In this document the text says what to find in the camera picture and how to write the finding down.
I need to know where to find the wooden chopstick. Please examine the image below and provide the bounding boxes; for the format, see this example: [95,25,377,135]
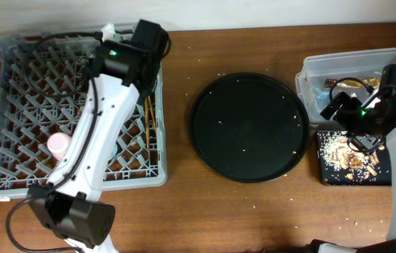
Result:
[147,96,157,135]
[145,96,150,151]

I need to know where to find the gold snack wrapper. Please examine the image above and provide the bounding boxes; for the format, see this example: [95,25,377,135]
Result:
[324,77,381,89]

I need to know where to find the food scraps with rice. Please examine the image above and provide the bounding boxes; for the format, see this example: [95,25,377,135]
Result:
[318,131,383,185]

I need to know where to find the pink cup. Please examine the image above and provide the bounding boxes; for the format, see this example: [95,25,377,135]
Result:
[47,132,71,161]

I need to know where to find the light blue cup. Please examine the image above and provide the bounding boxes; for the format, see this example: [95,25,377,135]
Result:
[110,144,118,159]

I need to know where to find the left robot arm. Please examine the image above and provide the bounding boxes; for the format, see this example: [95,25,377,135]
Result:
[23,20,171,252]

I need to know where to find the clear plastic waste bin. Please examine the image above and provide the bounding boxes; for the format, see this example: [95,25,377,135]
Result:
[295,48,396,125]

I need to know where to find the grey plastic dishwasher rack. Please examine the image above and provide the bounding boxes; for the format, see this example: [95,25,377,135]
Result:
[0,32,167,202]

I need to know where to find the blue wrapper in bin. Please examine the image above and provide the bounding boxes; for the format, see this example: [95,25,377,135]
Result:
[312,87,329,101]

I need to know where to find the black rectangular tray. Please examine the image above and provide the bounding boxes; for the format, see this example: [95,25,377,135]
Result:
[316,131,392,186]

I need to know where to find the round black serving tray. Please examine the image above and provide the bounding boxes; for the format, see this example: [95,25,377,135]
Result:
[188,72,310,183]

